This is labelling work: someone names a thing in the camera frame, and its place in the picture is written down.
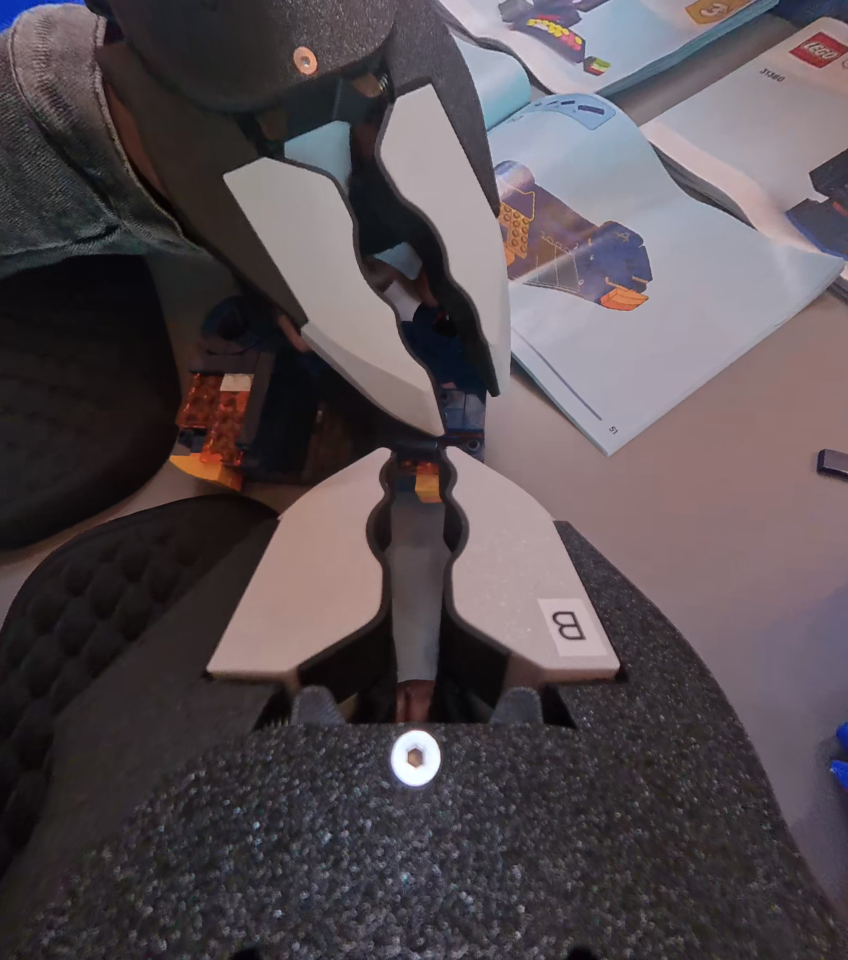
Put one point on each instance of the black bumpy cushion pad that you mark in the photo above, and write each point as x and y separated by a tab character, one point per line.
93	600

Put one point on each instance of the blue orange brick model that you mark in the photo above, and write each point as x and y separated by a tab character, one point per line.
461	412

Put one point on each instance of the open instruction booklet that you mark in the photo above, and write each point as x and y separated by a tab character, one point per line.
694	337

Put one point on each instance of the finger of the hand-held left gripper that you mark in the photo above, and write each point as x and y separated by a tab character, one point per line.
454	210
304	240

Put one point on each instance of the instruction booklet arcade machine cover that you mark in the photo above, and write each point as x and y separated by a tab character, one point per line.
731	135

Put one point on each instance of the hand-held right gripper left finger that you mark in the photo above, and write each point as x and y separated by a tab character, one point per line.
304	592

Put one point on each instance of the instruction booklet purple model cover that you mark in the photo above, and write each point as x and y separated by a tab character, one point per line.
641	52

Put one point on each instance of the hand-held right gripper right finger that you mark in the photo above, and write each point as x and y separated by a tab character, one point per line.
521	585

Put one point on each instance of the person's left forearm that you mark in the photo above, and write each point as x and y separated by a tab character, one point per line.
18	150

